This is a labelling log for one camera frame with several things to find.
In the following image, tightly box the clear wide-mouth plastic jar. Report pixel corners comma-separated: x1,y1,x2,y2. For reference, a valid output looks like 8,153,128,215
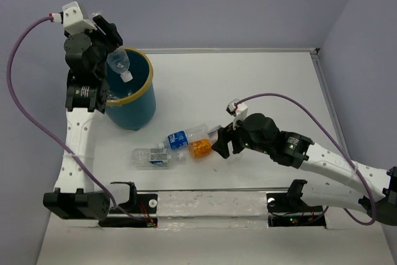
207,125,221,141

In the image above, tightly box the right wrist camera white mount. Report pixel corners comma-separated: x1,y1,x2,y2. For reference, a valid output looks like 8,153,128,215
226,99,248,130

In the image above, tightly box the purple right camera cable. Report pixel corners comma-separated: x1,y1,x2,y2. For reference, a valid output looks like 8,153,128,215
234,92,378,226

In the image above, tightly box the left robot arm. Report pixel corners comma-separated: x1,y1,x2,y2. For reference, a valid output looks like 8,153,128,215
43,11,137,221

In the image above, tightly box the orange juice bottle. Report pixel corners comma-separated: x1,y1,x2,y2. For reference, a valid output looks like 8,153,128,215
188,138,212,159

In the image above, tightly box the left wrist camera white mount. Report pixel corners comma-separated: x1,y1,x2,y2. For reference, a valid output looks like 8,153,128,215
49,1,97,37

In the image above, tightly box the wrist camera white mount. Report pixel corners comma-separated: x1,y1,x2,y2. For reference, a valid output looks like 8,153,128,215
49,1,97,37
226,99,248,130

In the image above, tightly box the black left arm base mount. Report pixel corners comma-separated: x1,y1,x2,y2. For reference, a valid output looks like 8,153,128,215
98,192,158,228

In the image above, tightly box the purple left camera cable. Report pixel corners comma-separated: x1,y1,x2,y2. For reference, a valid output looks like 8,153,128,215
6,13,156,227

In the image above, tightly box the clear bottle white cap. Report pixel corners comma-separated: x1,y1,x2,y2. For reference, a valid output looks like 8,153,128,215
132,148,186,169

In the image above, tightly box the clear bottle blue label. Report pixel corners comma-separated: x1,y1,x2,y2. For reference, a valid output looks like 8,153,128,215
158,124,208,150

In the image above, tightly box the small Pepsi labelled bottle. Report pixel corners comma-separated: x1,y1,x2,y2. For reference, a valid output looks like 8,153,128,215
107,90,135,104

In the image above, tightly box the long clear ribbed bottle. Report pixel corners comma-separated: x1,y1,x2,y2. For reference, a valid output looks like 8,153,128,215
107,47,133,83

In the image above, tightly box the teal bin yellow rim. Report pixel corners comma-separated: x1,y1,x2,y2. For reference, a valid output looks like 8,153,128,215
105,47,156,131

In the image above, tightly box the purple camera cable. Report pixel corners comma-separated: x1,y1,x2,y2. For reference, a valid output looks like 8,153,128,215
6,13,156,227
234,92,378,226

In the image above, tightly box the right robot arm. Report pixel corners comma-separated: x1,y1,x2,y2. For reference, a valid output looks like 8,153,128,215
212,113,396,226

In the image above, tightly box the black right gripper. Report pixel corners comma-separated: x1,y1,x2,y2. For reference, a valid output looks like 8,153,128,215
212,112,271,158

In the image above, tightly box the white foam front board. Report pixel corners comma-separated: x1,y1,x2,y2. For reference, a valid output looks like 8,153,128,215
37,187,390,265

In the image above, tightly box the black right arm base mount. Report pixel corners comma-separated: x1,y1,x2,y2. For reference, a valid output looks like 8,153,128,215
267,179,326,228

